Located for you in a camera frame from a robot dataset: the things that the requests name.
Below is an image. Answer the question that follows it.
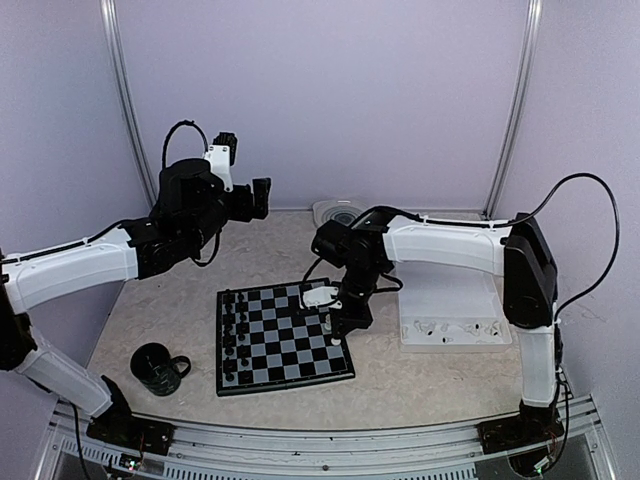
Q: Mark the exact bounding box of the grey swirl ceramic plate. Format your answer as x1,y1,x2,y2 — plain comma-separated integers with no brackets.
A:
312,199,368,228

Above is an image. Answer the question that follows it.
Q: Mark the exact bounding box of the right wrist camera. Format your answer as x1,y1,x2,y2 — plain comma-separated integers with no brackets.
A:
300,285,342,310

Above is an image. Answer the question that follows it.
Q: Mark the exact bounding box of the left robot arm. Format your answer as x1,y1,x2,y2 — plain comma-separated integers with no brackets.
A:
1,158,271,445

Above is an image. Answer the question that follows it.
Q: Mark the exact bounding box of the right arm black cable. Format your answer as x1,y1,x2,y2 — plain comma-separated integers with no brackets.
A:
514,172,621,321

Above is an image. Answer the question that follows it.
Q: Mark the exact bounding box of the right aluminium frame post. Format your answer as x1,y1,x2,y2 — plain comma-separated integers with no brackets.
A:
483,0,543,219

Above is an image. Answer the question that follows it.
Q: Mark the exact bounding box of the aluminium frame post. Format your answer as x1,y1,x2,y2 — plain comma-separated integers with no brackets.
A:
100,0,157,206
483,0,543,219

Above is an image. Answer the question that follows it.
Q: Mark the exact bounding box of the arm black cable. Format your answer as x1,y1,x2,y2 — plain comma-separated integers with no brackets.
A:
160,119,209,171
514,172,621,321

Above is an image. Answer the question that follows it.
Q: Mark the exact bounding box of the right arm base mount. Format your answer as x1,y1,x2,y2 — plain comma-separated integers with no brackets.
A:
477,414,564,455

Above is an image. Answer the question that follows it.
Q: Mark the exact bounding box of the left aluminium frame post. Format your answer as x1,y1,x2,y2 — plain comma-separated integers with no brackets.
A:
100,0,157,206

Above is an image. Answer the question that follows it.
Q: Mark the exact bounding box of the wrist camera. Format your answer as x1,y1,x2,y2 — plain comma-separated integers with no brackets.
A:
204,132,238,192
300,285,342,310

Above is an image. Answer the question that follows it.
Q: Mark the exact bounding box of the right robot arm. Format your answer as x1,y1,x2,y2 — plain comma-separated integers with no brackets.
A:
300,206,560,444

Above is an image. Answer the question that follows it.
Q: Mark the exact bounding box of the aluminium front rail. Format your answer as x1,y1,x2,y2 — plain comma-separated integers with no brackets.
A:
31,397,621,479

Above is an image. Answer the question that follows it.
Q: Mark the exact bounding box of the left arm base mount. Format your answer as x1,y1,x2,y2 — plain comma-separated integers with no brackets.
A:
87,412,175,456

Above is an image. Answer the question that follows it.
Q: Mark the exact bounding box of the white plastic tray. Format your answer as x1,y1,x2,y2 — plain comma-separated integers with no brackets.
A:
396,262,513,354

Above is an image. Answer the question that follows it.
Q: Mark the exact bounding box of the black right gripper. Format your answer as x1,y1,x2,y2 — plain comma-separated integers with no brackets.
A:
328,262,383,338

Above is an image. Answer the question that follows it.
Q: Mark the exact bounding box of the black and grey chessboard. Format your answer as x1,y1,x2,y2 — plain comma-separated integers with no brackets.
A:
215,278,355,397

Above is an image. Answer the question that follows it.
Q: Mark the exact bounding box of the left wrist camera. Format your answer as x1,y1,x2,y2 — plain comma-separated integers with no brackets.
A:
204,132,238,192

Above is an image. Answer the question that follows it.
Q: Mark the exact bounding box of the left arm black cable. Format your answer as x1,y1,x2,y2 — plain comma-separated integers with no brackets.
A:
160,119,209,171

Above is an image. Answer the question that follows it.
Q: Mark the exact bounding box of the black mug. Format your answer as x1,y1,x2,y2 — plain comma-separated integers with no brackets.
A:
130,342,192,397

